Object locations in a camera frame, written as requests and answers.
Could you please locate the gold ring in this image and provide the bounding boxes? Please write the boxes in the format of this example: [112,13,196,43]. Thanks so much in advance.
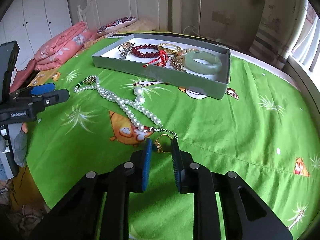
[152,133,175,154]

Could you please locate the white pearl necklace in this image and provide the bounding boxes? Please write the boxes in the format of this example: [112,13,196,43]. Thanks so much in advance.
[73,76,178,138]

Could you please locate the large pearl earring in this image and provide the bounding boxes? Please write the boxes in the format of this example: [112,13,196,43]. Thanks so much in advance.
[135,95,145,105]
[133,87,144,96]

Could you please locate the silver rhinestone brooch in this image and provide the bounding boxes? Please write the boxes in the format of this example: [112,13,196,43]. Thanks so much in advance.
[118,42,135,60]

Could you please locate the multicolour stone bead bracelet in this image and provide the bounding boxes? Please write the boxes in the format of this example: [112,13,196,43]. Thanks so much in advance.
[175,48,200,62]

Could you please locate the grey shallow jewelry box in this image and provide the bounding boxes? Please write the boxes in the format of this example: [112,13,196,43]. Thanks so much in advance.
[91,32,232,100]

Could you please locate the gloved left hand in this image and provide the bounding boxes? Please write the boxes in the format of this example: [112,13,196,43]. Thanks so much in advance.
[14,122,28,167]

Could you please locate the yellow floral bed sheet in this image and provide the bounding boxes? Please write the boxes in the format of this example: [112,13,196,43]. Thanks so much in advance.
[27,18,158,88]

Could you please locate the folded pink floral quilt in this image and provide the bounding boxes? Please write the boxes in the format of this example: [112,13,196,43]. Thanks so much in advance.
[10,21,97,92]

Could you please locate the white wardrobe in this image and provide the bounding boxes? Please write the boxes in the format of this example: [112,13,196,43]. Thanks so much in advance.
[1,0,72,71]

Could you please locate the green cartoon print blanket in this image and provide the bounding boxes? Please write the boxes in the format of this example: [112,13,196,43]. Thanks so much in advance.
[27,38,319,239]

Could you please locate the patterned embroidered pillow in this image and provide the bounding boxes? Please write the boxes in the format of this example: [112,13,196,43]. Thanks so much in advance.
[97,16,137,35]

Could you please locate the gold key rings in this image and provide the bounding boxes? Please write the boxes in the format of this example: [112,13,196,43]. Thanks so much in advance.
[118,42,133,54]

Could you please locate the pale green jade bangle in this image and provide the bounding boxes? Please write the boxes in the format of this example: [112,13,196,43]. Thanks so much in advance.
[184,51,222,75]

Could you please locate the gold bangle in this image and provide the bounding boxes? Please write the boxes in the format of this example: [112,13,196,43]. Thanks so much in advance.
[157,43,182,55]

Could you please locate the white wooden headboard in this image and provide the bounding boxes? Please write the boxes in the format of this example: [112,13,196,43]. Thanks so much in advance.
[77,0,182,33]

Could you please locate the printed beige curtain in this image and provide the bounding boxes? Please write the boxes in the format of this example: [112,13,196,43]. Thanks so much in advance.
[249,0,319,69]

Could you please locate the gold chain pendant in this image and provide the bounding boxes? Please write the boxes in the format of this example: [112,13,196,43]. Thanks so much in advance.
[168,55,187,72]

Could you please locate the red knotted cord bracelet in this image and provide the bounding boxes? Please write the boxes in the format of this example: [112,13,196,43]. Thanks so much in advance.
[142,49,169,68]

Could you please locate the dark red bead bracelet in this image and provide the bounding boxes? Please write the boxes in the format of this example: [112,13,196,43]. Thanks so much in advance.
[131,44,161,59]

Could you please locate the wall power socket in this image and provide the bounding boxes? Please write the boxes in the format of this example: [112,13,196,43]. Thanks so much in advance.
[212,11,233,25]

